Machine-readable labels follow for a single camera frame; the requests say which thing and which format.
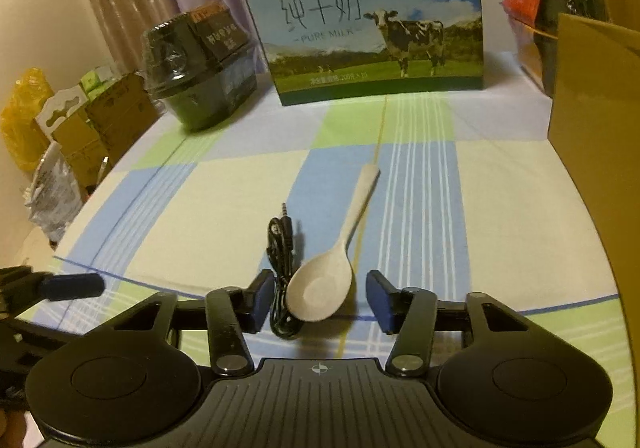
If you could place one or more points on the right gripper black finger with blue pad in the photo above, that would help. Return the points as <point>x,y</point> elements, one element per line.
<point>230,313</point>
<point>409,314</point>

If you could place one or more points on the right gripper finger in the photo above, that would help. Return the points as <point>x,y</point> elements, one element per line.
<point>22,288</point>

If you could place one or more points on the person's hand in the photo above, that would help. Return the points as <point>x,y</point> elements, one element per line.
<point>13,428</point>

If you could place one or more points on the white plastic spoon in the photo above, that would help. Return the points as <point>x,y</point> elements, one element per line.
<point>321,285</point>

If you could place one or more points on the white printed plastic bag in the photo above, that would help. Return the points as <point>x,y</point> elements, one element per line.
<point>53,199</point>

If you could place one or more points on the brown cardboard boxes on floor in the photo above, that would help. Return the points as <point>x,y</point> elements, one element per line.
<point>95,129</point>

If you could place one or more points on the yellow plastic bag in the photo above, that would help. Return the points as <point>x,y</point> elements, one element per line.
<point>22,135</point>

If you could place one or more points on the dark green instant noodle bowl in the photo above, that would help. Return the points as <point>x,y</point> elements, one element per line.
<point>200,65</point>

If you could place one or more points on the large brown cardboard box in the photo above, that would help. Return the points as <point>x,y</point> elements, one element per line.
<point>594,128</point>

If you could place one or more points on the blue milk carton box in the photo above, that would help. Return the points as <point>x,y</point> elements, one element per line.
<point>320,50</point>

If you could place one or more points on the red pink packet behind box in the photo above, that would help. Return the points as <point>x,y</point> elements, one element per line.
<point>530,39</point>

